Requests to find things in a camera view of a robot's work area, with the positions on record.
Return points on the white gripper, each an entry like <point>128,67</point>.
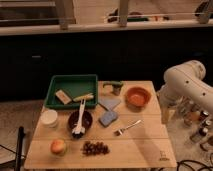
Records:
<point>165,105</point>

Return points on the silver metal fork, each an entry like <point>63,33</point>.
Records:
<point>122,130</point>

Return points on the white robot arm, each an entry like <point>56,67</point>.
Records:
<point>185,80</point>

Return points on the white paper cup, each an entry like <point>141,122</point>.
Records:
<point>49,118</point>

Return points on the orange bowl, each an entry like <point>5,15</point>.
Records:
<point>137,96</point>

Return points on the spice bottles on floor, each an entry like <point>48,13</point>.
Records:
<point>197,118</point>

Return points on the wooden folding table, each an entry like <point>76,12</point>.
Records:
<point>145,145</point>

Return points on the grey blue cloth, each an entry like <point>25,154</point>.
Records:
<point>109,103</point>

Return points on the blue sponge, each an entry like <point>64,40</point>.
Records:
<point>107,118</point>

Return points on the dark brown bowl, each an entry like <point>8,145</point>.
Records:
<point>87,121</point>

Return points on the dark grape bunch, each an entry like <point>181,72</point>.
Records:
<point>98,148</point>

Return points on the green plastic tray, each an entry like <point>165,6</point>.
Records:
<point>73,86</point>

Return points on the tan sponge block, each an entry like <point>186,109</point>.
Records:
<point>63,97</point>

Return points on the peach fruit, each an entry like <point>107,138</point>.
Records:
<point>58,146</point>

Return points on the black pole stand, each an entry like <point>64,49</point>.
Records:
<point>18,156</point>

